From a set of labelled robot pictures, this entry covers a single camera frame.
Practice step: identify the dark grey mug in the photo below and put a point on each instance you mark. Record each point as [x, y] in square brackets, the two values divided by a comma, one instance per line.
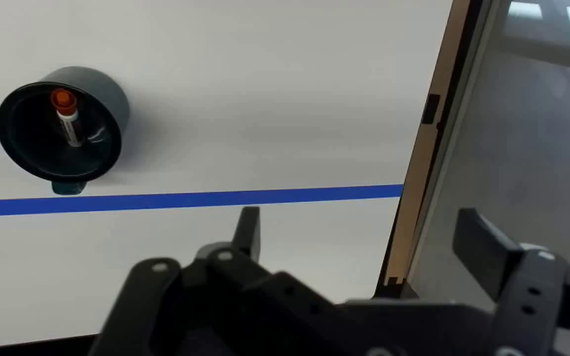
[28, 140]

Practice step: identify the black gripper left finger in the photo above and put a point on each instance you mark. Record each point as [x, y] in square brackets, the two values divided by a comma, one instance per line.
[166, 308]

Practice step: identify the blue tape strip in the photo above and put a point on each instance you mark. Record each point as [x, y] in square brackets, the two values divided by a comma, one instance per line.
[166, 199]

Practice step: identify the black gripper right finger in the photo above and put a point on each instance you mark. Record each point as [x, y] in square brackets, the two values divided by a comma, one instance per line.
[528, 296]

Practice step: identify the red dry-erase marker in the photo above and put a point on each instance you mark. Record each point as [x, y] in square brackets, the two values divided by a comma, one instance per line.
[63, 101]

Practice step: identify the small black table bracket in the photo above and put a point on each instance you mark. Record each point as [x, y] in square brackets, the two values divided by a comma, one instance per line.
[429, 108]
[396, 286]

